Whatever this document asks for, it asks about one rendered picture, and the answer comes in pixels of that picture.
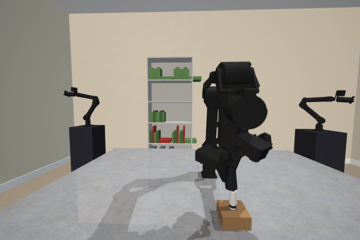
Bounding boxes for tan wooden block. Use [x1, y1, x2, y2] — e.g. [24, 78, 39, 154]
[216, 199, 252, 231]

